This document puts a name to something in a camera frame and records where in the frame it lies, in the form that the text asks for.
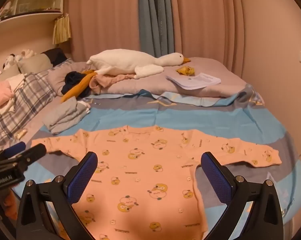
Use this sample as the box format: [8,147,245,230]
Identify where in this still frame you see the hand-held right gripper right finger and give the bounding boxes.
[201,151,285,240]

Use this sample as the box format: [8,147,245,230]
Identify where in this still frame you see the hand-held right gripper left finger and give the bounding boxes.
[15,151,99,240]

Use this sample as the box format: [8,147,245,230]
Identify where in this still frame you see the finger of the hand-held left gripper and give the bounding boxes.
[14,143,47,171]
[2,141,26,157]

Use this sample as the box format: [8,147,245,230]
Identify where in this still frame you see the pink printed baby shirt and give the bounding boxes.
[30,125,282,240]

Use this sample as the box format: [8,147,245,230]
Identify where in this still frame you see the folded grey clothes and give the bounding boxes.
[42,96,91,135]

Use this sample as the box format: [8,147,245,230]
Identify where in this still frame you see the pink folded cloth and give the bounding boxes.
[0,82,16,109]

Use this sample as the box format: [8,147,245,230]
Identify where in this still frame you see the plaid blanket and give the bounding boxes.
[0,70,57,150]

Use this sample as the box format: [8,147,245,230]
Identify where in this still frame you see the beige pillow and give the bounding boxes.
[17,53,53,74]
[0,64,21,85]

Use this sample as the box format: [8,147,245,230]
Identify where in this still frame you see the mustard yellow cloth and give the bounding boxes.
[60,70,98,103]

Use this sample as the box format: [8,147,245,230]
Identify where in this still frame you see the navy cloth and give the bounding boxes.
[61,71,91,98]

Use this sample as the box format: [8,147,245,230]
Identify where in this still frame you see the grey and white plush toy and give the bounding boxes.
[2,53,19,70]

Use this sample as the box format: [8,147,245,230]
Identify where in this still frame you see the stack of white papers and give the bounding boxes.
[166,72,221,90]

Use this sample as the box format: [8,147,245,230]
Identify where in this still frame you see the pink-beige cloth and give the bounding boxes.
[89,74,137,95]

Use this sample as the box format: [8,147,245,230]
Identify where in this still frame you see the dark pillow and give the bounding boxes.
[40,47,68,68]

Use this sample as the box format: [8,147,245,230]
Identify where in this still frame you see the crumpled yellow wrapper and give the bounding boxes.
[176,66,196,77]

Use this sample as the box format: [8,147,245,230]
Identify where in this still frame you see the lilac quilt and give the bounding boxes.
[45,56,248,100]

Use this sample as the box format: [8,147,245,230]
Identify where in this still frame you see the white goose plush toy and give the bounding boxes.
[86,49,192,79]

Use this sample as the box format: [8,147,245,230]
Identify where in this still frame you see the yellow fringe hanging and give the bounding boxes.
[52,14,71,45]

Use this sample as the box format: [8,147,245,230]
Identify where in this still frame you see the pink curtain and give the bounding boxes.
[168,0,244,78]
[65,0,141,63]

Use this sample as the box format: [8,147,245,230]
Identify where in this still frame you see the blue curtain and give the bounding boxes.
[137,0,175,57]

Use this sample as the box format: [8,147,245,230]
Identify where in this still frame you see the white wall shelf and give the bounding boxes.
[0,0,69,28]

